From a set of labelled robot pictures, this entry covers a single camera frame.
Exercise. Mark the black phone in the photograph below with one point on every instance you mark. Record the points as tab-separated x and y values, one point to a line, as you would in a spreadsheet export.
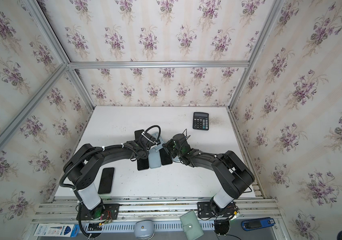
106	181

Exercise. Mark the blue handheld device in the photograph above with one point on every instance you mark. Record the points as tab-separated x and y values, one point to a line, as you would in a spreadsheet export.
256	224

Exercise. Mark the light blue phone case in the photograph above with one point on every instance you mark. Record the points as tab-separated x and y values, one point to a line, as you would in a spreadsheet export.
154	159

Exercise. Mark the black round puck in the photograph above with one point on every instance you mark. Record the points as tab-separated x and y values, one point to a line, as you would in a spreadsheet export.
221	228

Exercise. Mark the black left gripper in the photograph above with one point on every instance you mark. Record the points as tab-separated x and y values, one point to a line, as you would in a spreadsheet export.
146	152

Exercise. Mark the white perforated cable tray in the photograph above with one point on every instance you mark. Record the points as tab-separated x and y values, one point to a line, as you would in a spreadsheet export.
129	227

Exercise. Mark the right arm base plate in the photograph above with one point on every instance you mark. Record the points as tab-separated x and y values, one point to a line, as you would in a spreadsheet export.
207	210

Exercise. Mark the blue white box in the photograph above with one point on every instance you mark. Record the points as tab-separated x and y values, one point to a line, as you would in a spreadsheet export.
57	230

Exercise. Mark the green wallet pouch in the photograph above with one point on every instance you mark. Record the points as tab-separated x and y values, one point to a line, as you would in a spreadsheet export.
191	226

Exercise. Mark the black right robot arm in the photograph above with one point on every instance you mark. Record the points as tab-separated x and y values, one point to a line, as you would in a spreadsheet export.
234	176

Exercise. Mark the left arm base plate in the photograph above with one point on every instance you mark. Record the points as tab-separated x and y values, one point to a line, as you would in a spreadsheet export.
106	212

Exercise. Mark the black desk calculator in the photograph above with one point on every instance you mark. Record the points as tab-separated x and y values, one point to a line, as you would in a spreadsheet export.
201	121

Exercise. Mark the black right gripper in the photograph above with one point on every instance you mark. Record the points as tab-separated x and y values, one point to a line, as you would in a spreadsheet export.
169	148

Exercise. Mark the grey round device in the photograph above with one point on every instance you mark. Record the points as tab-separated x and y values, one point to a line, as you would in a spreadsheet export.
144	230

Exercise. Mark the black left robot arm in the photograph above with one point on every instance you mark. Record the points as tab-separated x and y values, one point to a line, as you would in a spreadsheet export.
80	172

